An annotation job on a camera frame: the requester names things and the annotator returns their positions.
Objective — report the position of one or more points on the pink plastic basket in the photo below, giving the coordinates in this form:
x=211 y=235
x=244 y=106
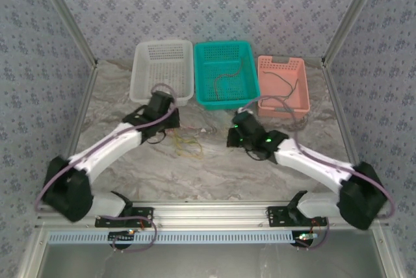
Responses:
x=276 y=93

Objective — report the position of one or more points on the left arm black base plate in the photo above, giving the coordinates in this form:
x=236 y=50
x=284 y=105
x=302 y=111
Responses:
x=143 y=214

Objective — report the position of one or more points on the teal plastic basket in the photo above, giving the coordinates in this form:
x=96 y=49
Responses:
x=211 y=70

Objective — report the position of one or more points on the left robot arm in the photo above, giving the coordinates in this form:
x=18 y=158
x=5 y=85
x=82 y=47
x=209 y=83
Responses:
x=107 y=151

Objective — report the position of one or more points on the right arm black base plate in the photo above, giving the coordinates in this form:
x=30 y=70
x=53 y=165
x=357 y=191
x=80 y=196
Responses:
x=276 y=218

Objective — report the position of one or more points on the white plastic basket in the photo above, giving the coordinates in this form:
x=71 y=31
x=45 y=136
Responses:
x=159 y=76

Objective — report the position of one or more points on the aluminium mounting rail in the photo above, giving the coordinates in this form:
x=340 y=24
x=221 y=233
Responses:
x=208 y=216

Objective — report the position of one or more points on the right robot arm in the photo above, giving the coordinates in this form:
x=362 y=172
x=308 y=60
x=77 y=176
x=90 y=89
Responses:
x=308 y=164

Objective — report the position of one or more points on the aluminium frame side rail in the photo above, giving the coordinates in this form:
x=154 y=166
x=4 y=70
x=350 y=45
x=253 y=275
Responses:
x=338 y=112
x=77 y=128

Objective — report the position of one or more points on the aluminium frame post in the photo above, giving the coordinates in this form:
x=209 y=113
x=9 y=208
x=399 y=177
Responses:
x=70 y=19
x=352 y=15

